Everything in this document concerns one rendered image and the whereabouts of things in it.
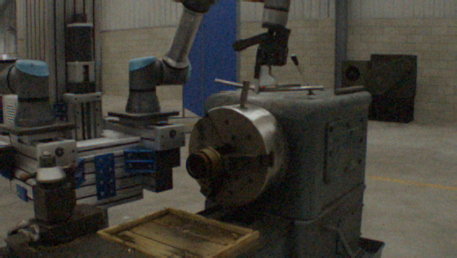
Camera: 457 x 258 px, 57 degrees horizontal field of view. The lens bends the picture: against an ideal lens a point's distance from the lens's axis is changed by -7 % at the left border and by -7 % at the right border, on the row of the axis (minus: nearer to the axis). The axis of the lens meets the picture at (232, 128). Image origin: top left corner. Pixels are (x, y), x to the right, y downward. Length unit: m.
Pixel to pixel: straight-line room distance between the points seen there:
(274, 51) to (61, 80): 0.93
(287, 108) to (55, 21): 1.00
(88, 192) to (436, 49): 10.18
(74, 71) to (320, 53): 10.62
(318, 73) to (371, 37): 1.73
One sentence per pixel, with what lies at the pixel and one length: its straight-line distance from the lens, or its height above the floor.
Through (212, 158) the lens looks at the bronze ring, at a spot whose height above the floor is 1.10.
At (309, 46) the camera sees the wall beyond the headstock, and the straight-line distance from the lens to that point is 12.29.
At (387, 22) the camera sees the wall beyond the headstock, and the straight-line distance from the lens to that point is 11.60.
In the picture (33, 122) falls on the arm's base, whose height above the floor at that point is 1.18.
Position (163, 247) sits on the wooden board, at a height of 0.89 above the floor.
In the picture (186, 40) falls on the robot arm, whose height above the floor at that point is 1.46.
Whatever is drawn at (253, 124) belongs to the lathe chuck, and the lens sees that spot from 1.33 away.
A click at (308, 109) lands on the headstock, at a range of 1.42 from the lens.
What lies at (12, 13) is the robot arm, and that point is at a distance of 1.78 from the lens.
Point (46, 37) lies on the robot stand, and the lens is 1.88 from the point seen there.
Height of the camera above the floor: 1.39
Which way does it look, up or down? 9 degrees down
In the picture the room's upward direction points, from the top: straight up
